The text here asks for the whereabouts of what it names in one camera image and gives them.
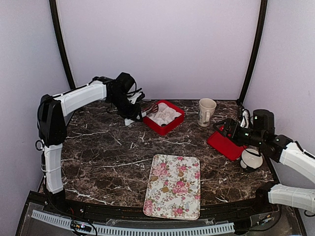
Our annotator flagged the red box lid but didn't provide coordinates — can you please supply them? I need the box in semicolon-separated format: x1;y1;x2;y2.
207;131;245;161

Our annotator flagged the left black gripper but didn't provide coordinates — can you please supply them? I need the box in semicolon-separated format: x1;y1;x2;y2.
109;92;143;122

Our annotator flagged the white ceramic mug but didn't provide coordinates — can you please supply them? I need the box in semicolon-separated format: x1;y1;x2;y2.
197;98;217;127

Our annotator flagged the red chocolate box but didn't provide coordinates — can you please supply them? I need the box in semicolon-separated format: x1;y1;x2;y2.
143;100;185;136

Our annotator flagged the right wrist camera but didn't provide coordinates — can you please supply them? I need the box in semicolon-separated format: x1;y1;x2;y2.
237;106;252;128

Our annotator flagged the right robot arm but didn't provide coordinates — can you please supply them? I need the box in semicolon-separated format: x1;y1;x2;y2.
213;109;315;217

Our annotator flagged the floral rectangular tray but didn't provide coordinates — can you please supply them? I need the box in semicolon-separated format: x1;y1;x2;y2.
143;154;201;220

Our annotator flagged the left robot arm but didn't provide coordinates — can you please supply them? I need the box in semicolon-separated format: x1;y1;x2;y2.
35;72;145;194

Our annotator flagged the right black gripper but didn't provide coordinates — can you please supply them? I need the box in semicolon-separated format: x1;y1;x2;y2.
214;118;265;148

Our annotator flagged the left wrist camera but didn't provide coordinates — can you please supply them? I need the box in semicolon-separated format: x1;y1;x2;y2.
126;91;145;105

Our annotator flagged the white slotted cable duct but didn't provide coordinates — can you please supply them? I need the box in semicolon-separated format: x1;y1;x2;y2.
31;210;235;236

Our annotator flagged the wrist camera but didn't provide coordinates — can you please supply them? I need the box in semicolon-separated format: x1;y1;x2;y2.
237;106;252;128
126;91;145;105

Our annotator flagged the white and dark bowl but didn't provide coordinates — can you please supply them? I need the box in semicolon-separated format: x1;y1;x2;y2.
240;148;263;172

